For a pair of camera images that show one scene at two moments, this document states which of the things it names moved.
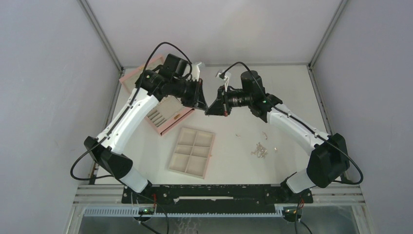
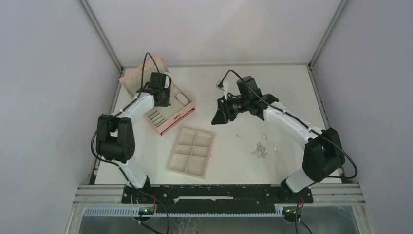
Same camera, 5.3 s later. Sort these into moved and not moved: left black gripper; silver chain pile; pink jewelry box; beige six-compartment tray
Moved: left black gripper
Not moved: pink jewelry box; silver chain pile; beige six-compartment tray
